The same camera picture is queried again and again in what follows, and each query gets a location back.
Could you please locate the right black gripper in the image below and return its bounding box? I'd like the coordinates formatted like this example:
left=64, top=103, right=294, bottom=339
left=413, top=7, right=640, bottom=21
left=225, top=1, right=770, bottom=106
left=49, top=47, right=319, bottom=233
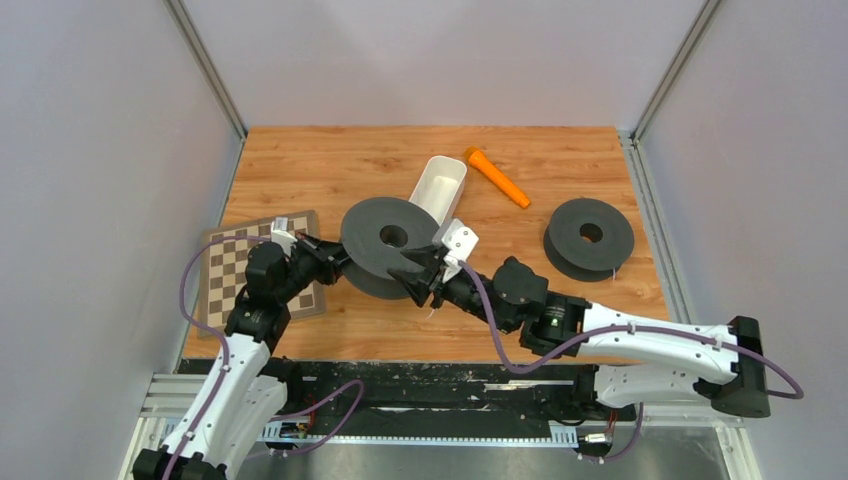
left=389, top=246, right=514, bottom=335

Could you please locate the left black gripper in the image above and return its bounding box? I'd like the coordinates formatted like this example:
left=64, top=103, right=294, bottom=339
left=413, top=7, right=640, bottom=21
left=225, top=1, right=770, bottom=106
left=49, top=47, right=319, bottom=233
left=275, top=232, right=364, bottom=304

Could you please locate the black spool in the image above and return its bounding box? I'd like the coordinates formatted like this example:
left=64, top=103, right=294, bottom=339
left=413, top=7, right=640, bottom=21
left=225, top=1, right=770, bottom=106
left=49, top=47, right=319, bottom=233
left=340, top=197, right=439, bottom=300
left=543, top=198, right=635, bottom=282

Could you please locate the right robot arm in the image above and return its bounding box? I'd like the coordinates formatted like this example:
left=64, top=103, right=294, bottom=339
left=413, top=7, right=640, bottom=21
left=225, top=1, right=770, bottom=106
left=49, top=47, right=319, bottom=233
left=388, top=247, right=771, bottom=418

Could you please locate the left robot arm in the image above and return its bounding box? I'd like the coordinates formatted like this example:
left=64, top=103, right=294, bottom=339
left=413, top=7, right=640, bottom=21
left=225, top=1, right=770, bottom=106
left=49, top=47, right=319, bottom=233
left=131, top=234, right=349, bottom=479

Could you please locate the white oblong tray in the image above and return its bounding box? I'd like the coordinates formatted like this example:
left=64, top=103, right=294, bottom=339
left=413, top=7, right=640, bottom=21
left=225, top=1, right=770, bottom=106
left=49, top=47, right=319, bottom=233
left=408, top=155, right=468, bottom=225

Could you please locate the wooden chessboard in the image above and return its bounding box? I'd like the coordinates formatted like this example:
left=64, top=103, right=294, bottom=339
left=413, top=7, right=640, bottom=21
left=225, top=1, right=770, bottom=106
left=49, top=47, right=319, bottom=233
left=196, top=210, right=327, bottom=333

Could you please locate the orange flashlight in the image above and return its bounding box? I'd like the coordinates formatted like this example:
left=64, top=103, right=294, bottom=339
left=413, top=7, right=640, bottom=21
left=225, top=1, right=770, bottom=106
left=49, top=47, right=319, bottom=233
left=464, top=146, right=531, bottom=209

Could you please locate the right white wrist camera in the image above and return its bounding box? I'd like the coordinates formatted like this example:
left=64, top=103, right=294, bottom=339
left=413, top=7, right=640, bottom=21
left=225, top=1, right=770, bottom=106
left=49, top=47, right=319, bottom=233
left=432, top=218, right=479, bottom=283

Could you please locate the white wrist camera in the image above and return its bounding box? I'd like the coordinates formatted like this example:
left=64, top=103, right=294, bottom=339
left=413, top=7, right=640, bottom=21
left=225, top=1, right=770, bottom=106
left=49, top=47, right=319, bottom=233
left=432, top=218, right=479, bottom=283
left=270, top=216, right=297, bottom=257

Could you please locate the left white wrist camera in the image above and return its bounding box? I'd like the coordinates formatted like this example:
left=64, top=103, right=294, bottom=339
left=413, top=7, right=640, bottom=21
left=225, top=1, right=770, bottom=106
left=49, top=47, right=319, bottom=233
left=270, top=216, right=297, bottom=257

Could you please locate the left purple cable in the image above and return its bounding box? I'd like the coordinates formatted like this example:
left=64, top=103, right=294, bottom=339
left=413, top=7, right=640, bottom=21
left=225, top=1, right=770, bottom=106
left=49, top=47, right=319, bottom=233
left=160, top=235, right=273, bottom=480

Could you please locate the purple cable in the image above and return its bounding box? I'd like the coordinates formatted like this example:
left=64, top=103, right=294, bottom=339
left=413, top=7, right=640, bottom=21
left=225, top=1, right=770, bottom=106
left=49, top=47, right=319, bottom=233
left=460, top=261, right=806, bottom=401
left=160, top=235, right=273, bottom=480

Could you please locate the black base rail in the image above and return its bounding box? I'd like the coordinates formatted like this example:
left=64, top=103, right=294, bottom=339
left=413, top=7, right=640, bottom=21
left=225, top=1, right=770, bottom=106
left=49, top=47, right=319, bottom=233
left=142, top=360, right=737, bottom=448

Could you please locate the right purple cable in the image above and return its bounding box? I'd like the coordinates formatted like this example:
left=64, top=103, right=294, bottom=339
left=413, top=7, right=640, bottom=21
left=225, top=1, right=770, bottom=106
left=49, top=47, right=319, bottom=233
left=460, top=261, right=806, bottom=401

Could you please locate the left aluminium frame post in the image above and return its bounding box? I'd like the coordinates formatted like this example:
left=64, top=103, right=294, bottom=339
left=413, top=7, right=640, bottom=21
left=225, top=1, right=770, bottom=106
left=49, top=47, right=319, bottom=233
left=164, top=0, right=248, bottom=143

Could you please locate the aluminium frame post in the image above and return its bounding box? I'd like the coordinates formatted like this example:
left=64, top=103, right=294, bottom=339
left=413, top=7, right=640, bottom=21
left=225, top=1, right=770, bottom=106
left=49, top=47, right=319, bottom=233
left=630, top=0, right=724, bottom=144
left=164, top=0, right=248, bottom=143

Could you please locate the right aluminium frame post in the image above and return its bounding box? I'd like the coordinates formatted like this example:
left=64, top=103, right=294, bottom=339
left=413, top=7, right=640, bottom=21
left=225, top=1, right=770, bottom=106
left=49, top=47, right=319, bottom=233
left=630, top=0, right=724, bottom=144

